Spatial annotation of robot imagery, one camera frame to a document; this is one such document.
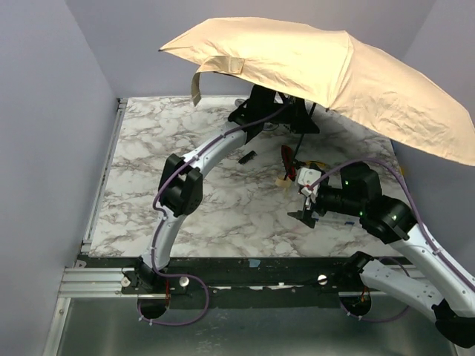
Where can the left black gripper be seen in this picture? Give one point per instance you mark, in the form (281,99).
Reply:
(303,124)

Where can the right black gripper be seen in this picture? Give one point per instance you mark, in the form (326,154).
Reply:
(307,211)

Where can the beige umbrella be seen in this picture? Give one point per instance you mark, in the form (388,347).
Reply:
(335,70)

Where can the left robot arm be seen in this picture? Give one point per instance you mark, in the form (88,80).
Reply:
(180,191)

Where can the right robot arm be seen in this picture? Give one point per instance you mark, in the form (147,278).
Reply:
(447,299)

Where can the clear plastic screw box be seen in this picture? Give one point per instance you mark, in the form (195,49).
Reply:
(341,220)

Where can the black comb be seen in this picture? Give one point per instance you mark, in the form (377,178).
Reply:
(247,158)

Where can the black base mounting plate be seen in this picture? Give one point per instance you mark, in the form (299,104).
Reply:
(247,283)

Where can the red handled pliers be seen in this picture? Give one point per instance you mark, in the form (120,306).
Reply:
(288,159)

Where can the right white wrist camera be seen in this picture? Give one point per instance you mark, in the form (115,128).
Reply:
(304,179)

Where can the yellow handled pliers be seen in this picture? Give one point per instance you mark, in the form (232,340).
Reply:
(318,164)

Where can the aluminium rail frame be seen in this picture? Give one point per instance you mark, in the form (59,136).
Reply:
(91,283)

